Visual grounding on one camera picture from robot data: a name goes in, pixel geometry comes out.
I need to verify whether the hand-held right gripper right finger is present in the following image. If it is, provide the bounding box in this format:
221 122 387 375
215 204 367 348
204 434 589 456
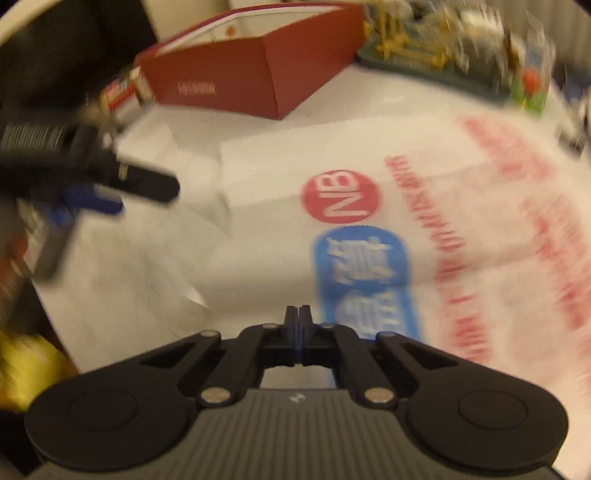
301 305 455 408

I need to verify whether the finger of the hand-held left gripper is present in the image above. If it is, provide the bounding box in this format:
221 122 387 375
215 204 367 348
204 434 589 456
107 158 182 205
30 184 126 280

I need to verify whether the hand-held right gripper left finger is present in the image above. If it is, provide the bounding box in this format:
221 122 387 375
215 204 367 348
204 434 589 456
134 305 300 408

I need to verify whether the red cardboard box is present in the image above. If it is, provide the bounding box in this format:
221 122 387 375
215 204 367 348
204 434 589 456
136 2 370 121

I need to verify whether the white printed shopping bag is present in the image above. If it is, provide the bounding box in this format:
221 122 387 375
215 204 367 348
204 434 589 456
215 113 591 384

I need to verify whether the dark cabinet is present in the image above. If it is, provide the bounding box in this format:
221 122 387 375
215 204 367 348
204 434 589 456
0 9 160 125

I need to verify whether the yellow cloth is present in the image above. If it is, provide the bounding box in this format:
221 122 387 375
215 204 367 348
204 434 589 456
0 335 78 412

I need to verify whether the wooden cup rack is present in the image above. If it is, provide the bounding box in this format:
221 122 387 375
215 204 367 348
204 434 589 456
369 0 467 70

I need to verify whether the teal tray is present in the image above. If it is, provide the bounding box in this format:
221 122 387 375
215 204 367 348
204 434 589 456
358 39 525 100

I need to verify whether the orange toy in clear case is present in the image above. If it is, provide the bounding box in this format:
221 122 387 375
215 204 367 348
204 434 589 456
513 65 554 118

